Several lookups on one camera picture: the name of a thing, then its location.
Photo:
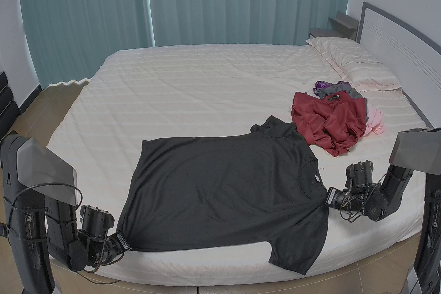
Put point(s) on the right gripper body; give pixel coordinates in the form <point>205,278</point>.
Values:
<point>339,199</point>

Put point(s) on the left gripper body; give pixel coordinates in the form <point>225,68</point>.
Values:
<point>117,242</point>

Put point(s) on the black T-shirt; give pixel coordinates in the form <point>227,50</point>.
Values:
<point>224,189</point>

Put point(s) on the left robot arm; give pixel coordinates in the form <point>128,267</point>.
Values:
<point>44,165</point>

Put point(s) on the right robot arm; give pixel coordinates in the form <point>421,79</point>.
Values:
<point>417,151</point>

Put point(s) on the bed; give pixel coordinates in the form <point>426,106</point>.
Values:
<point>206,86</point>

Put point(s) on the dark red garment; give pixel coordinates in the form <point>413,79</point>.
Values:
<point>320,120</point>

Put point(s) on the pink garment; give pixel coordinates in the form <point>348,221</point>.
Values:
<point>375,120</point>

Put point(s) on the grey garment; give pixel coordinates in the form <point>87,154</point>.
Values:
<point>339,87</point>

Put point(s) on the purple garment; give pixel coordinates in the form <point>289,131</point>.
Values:
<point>320,86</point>

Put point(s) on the cream pillow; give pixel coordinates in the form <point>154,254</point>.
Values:
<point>358,65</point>

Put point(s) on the grey bedside table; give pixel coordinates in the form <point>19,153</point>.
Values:
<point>324,33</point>

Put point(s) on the black padded sofa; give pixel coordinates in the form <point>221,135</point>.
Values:
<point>8,106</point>

